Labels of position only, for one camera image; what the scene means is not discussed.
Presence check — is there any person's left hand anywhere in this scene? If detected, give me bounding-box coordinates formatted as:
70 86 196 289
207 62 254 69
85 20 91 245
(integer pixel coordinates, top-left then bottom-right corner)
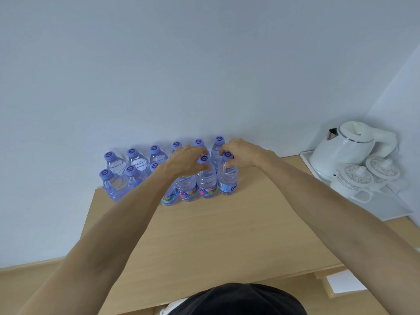
162 144 211 179

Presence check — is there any person's right hand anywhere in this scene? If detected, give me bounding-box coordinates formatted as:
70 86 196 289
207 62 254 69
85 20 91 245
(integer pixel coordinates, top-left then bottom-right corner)
219 138 280 169

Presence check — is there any clear water bottle purple cap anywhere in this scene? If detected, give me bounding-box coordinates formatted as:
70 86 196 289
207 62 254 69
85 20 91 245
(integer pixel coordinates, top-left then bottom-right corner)
218 152 239 196
196 155 218 199

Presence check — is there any row of water bottles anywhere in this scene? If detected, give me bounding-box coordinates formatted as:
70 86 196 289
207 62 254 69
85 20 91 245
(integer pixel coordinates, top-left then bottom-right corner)
99 136 227 206

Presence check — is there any person's right forearm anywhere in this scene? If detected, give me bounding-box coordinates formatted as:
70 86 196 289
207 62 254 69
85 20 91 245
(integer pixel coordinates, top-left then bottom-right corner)
266 155 420 315

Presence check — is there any person's left forearm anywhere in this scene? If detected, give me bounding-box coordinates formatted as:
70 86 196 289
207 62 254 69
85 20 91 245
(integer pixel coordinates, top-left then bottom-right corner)
18 165 178 315

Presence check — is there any person's black shirt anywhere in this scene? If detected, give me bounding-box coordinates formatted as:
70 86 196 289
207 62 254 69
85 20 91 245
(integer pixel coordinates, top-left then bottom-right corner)
167 283 308 315

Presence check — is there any wooden table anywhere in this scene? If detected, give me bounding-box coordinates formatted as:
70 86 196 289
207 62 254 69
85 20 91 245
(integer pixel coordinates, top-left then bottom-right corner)
80 155 420 315

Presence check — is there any white electric kettle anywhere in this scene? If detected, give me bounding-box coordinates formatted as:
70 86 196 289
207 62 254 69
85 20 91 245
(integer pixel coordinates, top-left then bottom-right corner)
309 121 398 182

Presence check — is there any white cup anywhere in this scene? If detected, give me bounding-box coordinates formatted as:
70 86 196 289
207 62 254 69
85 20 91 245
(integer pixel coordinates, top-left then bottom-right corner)
365 156 406 196
329 164 375 204

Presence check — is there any white tray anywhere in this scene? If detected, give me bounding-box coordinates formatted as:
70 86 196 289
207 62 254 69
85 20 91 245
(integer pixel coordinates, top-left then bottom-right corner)
300 150 413 222

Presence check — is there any white paper sheet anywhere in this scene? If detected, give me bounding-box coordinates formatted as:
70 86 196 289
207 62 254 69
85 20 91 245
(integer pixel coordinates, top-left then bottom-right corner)
326 270 368 295

